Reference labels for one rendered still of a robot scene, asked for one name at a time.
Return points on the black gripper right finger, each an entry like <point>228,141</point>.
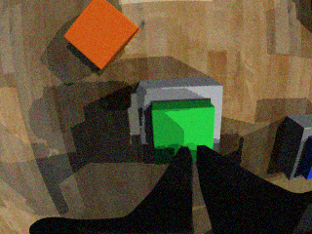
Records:
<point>240,202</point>

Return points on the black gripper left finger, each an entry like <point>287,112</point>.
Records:
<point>166,210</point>

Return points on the green button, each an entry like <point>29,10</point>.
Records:
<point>178,112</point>

